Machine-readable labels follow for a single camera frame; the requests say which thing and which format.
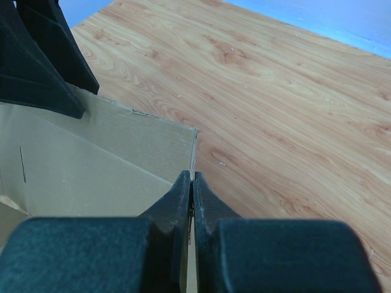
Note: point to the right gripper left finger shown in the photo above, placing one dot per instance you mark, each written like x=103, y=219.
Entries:
x=147, y=253

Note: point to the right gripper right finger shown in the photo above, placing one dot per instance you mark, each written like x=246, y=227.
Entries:
x=234, y=254

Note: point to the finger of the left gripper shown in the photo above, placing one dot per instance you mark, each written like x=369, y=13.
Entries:
x=27, y=76
x=48, y=27

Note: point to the brown cardboard box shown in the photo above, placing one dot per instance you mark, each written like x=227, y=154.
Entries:
x=113, y=162

